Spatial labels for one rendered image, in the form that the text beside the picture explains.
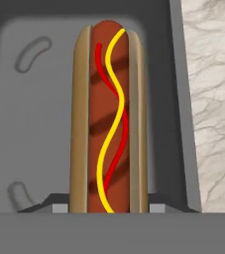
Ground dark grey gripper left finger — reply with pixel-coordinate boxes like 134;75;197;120
17;192;71;214

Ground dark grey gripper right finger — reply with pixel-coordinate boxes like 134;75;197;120
147;192;199;214

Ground hot dog with mustard ketchup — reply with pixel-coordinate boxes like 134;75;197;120
68;20;150;214

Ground grey tupperware container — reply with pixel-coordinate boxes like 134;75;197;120
0;0;203;214

